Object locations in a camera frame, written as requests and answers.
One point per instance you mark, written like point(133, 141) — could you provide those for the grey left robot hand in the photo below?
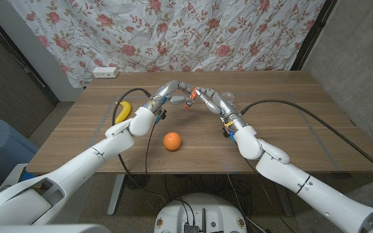
point(167, 90)

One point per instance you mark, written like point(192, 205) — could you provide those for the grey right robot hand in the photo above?
point(222, 105)

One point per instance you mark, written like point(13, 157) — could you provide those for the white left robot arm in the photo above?
point(70, 165)

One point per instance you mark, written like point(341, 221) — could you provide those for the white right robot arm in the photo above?
point(303, 184)

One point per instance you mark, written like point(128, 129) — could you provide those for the clear glass jar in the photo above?
point(229, 95)

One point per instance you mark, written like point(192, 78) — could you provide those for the yellow toy banana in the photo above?
point(124, 111)

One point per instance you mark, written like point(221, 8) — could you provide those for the orange fruit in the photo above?
point(172, 141)

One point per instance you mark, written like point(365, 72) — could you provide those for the floral backdrop cloth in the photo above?
point(173, 32)

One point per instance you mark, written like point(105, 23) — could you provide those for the white power strip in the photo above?
point(105, 72)

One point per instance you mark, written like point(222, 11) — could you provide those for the black round floor base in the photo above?
point(136, 181)

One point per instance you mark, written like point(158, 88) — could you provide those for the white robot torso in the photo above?
point(202, 207)

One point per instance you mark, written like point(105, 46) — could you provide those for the black backdrop stand pole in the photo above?
point(312, 35)

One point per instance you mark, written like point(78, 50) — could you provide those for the grey table leg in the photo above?
point(283, 202)

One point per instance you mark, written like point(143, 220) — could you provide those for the white table leg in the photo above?
point(115, 197)

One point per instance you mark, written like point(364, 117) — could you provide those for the blue plastic bin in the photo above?
point(2, 145)

